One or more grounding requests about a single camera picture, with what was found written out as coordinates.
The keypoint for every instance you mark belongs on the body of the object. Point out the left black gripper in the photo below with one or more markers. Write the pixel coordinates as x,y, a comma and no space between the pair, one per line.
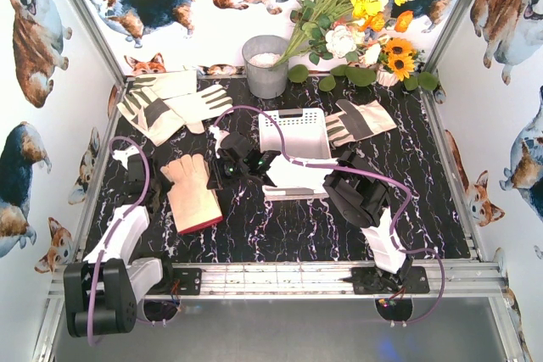
138,186

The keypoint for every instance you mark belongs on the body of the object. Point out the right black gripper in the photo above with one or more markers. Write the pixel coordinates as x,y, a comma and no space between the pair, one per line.
231,152

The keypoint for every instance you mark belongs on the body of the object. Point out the tan leather glove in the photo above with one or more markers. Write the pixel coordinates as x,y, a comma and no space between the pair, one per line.
193,205

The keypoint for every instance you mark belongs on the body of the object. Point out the white grey striped glove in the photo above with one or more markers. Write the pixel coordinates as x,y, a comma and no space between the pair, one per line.
354,123

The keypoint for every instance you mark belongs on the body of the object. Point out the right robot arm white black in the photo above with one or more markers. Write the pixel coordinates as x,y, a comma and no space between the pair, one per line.
361,198

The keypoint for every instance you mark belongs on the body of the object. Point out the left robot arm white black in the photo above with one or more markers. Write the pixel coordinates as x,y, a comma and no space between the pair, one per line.
105,293

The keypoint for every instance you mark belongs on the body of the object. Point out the white perforated storage basket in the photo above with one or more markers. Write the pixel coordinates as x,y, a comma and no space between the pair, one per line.
305,135

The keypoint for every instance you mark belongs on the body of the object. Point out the white green glove back-left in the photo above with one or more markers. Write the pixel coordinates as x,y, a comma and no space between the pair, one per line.
167,85

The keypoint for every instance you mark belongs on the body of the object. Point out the grey metal bucket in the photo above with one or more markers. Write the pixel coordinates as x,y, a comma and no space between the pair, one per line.
267,77

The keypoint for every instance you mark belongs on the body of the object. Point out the white ribbed sunflower pot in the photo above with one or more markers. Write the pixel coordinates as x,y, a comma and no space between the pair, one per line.
385,78

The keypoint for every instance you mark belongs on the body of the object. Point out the artificial flower bouquet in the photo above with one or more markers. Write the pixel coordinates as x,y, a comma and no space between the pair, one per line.
367,35

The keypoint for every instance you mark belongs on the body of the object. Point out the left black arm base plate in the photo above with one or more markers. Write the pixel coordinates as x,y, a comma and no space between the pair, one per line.
184,281

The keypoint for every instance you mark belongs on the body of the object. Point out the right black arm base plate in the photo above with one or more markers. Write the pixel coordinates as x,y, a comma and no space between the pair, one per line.
371,280

